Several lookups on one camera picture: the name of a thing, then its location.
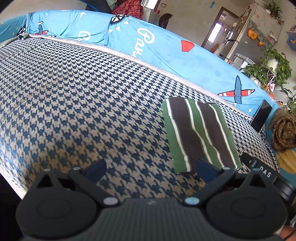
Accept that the dark blue jacket pile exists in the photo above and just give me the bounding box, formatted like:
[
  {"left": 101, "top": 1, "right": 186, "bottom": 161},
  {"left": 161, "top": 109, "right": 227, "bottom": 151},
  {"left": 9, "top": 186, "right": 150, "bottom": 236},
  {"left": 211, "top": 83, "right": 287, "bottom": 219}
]
[{"left": 80, "top": 0, "right": 111, "bottom": 14}]

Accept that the blue cartoon sofa back cover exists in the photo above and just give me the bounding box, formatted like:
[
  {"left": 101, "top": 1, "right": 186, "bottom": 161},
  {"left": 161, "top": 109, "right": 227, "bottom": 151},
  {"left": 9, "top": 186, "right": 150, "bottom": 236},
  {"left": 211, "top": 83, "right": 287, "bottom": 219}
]
[{"left": 1, "top": 10, "right": 278, "bottom": 116}]

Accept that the red patterned cloth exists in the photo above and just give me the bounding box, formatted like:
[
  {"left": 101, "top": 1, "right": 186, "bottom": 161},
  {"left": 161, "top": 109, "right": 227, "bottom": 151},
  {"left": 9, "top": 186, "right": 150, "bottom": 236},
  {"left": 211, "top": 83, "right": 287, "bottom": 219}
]
[{"left": 112, "top": 0, "right": 144, "bottom": 20}]

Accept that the houndstooth sofa seat cover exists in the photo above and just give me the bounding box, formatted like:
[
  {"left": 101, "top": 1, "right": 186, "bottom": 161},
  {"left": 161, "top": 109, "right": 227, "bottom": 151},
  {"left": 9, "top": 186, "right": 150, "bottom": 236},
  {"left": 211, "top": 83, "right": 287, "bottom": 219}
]
[{"left": 1, "top": 37, "right": 280, "bottom": 200}]

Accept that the green brown striped shirt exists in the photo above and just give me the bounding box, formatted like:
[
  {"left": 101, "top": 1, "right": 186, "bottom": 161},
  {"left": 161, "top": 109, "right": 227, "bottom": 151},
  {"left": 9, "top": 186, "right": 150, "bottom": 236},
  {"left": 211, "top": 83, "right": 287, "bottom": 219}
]
[{"left": 162, "top": 97, "right": 242, "bottom": 174}]

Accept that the dark wooden chair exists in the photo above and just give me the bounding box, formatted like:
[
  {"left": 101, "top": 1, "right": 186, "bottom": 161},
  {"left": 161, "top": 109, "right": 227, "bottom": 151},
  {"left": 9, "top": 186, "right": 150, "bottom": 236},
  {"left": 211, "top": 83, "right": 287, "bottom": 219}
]
[{"left": 158, "top": 13, "right": 173, "bottom": 29}]

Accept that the brown patterned scarf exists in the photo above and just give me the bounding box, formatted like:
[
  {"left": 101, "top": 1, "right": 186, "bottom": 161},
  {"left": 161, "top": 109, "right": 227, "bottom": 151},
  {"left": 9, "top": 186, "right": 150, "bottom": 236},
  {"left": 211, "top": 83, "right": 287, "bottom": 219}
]
[{"left": 269, "top": 108, "right": 296, "bottom": 152}]

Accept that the smartphone leaning on sofa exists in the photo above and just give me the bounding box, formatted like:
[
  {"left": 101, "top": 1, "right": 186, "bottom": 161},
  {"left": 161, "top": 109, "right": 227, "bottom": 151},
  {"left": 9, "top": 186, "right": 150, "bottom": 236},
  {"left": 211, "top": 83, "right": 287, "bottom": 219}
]
[{"left": 250, "top": 100, "right": 272, "bottom": 132}]

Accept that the silver refrigerator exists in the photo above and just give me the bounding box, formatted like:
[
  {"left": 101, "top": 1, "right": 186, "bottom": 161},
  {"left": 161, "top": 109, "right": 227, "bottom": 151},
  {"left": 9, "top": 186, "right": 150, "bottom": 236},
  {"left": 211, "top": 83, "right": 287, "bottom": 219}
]
[{"left": 218, "top": 1, "right": 281, "bottom": 70}]

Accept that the green potted plant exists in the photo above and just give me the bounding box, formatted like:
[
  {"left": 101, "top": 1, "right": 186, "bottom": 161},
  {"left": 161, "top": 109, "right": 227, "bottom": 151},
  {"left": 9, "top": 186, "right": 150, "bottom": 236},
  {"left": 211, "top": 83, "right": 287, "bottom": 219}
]
[{"left": 240, "top": 47, "right": 296, "bottom": 114}]

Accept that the orange toy on fridge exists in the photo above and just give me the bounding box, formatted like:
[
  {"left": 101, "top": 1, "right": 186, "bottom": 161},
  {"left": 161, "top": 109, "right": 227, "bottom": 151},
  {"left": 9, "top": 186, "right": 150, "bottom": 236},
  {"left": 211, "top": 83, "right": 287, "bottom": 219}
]
[{"left": 247, "top": 29, "right": 257, "bottom": 40}]

